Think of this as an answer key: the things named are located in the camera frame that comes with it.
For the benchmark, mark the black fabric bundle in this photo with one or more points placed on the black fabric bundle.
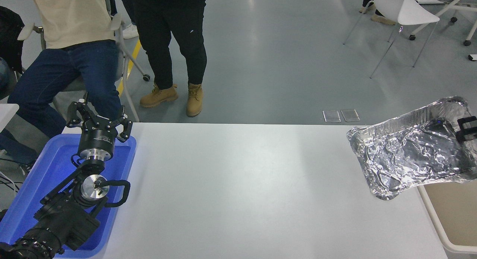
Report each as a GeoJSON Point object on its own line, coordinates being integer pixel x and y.
{"type": "Point", "coordinates": [9, 35]}

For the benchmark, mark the large pale bin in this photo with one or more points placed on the large pale bin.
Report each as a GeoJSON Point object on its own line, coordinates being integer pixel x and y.
{"type": "Point", "coordinates": [454, 214]}

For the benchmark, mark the blue plastic tray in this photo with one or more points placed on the blue plastic tray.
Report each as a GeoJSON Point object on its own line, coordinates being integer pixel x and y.
{"type": "Point", "coordinates": [52, 154]}

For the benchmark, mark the white plastic chair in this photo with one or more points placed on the white plastic chair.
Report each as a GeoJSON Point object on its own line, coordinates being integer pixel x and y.
{"type": "Point", "coordinates": [410, 9]}

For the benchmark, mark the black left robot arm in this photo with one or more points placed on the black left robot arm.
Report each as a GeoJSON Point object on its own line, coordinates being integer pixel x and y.
{"type": "Point", "coordinates": [63, 218]}

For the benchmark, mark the small white device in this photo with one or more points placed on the small white device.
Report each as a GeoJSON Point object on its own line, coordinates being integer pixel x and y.
{"type": "Point", "coordinates": [473, 57]}

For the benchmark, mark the standing person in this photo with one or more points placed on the standing person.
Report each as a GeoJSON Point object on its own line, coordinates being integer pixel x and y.
{"type": "Point", "coordinates": [171, 35]}

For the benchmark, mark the white side table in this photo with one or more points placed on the white side table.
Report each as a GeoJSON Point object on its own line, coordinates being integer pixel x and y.
{"type": "Point", "coordinates": [6, 113]}

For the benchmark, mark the seated person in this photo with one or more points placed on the seated person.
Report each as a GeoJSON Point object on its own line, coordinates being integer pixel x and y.
{"type": "Point", "coordinates": [74, 65]}

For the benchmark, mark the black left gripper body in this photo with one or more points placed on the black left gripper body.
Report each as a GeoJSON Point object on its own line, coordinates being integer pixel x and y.
{"type": "Point", "coordinates": [97, 139]}

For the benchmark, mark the foil tray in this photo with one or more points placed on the foil tray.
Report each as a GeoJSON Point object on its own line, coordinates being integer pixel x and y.
{"type": "Point", "coordinates": [402, 154]}

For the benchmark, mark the grey wheeled chair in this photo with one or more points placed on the grey wheeled chair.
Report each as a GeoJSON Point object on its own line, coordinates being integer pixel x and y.
{"type": "Point", "coordinates": [467, 43]}
{"type": "Point", "coordinates": [146, 78]}

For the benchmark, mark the clear floor plate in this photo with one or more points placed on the clear floor plate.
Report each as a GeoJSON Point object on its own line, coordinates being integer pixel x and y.
{"type": "Point", "coordinates": [331, 116]}
{"type": "Point", "coordinates": [350, 115]}

